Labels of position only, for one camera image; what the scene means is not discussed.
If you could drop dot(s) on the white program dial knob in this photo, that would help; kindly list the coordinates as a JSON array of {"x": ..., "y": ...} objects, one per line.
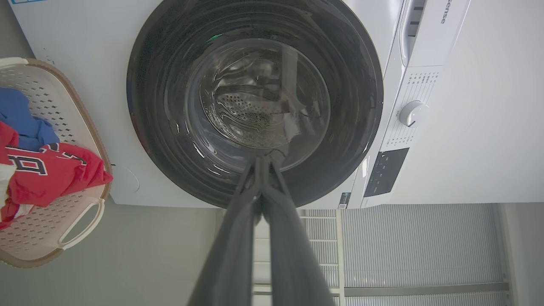
[{"x": 412, "y": 113}]

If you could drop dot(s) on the white front-load washing machine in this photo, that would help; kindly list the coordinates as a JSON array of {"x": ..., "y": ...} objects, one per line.
[{"x": 446, "y": 127}]

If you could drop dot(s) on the small dark sticker on washer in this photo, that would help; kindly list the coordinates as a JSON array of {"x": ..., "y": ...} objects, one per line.
[{"x": 344, "y": 200}]

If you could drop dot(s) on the black washer display panel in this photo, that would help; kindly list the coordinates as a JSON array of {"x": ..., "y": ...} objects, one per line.
[{"x": 386, "y": 171}]

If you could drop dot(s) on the red jersey with lettering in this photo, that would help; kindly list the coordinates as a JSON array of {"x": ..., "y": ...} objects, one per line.
[{"x": 51, "y": 174}]

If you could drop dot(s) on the black round washer door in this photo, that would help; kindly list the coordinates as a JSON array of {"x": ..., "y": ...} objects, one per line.
[{"x": 255, "y": 97}]

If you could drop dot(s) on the beige perforated laundry basket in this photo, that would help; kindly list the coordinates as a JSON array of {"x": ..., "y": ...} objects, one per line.
[{"x": 63, "y": 127}]

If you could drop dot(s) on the blue garment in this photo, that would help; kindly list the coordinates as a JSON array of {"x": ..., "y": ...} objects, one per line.
[{"x": 25, "y": 121}]

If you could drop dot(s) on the white garment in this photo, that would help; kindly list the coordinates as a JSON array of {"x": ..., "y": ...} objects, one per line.
[{"x": 5, "y": 180}]

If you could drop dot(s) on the white detergent drawer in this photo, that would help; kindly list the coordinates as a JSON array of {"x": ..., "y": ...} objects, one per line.
[{"x": 433, "y": 29}]

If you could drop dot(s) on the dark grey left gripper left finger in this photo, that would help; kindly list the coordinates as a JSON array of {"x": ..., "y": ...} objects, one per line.
[{"x": 227, "y": 255}]

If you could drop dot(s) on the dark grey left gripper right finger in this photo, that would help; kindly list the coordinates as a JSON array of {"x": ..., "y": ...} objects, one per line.
[{"x": 293, "y": 259}]

